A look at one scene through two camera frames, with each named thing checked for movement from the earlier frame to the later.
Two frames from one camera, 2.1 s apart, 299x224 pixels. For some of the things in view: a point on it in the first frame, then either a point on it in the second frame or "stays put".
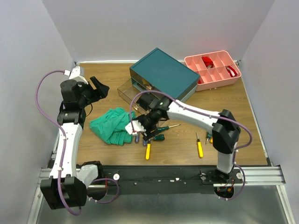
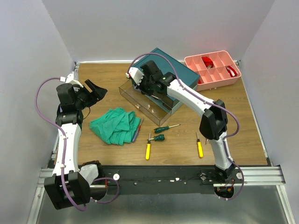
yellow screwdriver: (148, 151) stays put
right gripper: (145, 126) -> (145, 85)
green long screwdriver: (160, 129) stays put
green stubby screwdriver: (159, 137) stays put
